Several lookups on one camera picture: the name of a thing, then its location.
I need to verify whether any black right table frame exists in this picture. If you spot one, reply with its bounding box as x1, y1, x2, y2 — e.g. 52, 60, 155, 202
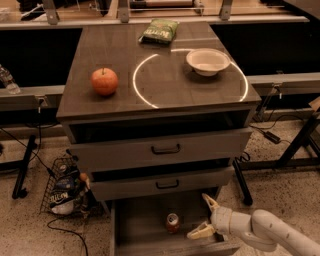
232, 112, 320, 206

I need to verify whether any grey three-drawer cabinet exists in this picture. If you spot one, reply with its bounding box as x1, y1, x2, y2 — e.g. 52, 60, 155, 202
55, 21, 262, 256

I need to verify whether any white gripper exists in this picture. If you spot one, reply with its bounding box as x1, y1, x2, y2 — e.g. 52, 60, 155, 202
187, 193, 240, 240

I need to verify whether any dark chip bag in basket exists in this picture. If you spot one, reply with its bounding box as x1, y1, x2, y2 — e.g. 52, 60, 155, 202
49, 176, 79, 215

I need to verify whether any bottom grey open drawer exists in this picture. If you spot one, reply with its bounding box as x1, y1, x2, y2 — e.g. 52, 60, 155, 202
110, 190, 240, 256

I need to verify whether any black wire basket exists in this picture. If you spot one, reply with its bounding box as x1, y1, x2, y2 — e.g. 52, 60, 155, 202
40, 157, 102, 216

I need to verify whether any white bowl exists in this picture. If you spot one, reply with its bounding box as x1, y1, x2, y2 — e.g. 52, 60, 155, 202
186, 48, 231, 77

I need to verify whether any black left table leg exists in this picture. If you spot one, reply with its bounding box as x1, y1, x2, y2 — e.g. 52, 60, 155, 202
12, 135, 36, 199

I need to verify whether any red apple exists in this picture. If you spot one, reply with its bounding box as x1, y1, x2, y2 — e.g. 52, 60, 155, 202
90, 68, 118, 96

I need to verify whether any green chip bag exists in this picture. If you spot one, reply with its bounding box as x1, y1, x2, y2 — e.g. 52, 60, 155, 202
139, 19, 179, 44

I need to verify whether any black floor cable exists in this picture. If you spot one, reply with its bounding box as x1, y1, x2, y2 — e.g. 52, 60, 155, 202
46, 217, 89, 256

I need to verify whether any clear plastic water bottle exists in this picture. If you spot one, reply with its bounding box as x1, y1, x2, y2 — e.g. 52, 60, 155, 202
0, 64, 21, 94

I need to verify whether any top grey drawer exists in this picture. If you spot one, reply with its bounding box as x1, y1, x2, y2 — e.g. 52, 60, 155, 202
70, 128, 252, 171

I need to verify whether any red coke can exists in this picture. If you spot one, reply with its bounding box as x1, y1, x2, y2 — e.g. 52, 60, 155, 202
166, 213, 180, 234

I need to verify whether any black power adapter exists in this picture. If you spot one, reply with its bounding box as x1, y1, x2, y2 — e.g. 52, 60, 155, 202
263, 131, 281, 144

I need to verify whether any middle grey drawer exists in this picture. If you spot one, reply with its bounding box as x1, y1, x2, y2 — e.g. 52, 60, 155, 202
90, 166, 233, 201

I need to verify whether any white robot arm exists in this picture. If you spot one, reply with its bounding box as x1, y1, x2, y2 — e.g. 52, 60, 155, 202
187, 193, 320, 256

